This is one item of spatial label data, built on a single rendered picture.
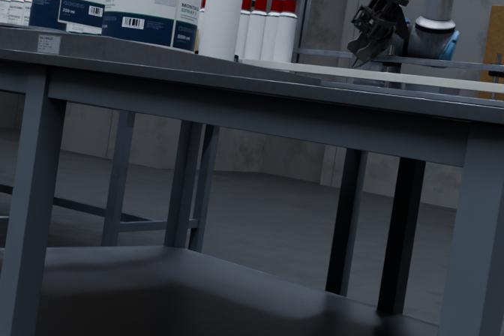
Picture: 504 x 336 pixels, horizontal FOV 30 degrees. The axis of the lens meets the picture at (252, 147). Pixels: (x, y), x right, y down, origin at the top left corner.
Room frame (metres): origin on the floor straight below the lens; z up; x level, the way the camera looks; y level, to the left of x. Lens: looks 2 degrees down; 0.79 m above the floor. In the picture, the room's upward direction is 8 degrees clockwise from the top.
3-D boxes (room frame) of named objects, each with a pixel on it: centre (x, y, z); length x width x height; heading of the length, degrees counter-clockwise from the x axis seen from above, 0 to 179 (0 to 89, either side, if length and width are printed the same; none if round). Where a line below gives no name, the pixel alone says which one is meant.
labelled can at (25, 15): (3.32, 0.84, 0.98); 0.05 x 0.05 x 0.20
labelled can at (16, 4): (3.38, 0.90, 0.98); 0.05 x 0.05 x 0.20
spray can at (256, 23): (2.59, 0.03, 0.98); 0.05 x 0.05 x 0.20
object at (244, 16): (2.63, 0.08, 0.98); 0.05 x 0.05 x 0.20
